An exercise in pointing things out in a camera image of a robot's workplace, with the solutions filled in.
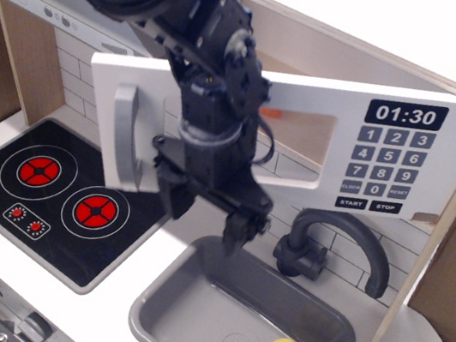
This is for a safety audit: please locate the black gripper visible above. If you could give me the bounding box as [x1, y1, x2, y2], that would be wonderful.
[152, 135, 273, 255]

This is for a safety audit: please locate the white toy microwave door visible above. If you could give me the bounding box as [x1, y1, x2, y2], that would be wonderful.
[91, 52, 456, 219]

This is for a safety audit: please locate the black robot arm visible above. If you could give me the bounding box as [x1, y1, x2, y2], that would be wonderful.
[87, 0, 273, 255]

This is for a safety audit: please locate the dark grey toy faucet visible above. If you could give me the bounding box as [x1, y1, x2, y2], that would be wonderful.
[268, 202, 399, 301]

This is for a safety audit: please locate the grey toy sink basin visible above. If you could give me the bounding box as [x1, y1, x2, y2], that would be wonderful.
[129, 236, 356, 342]

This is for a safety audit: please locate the black toy stove top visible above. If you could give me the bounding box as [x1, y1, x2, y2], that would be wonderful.
[0, 119, 166, 295]

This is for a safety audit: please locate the grey microwave door handle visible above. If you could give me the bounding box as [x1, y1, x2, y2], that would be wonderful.
[113, 83, 142, 192]

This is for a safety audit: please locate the wooden toy kitchen frame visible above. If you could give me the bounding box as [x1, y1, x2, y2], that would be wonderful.
[0, 0, 456, 342]

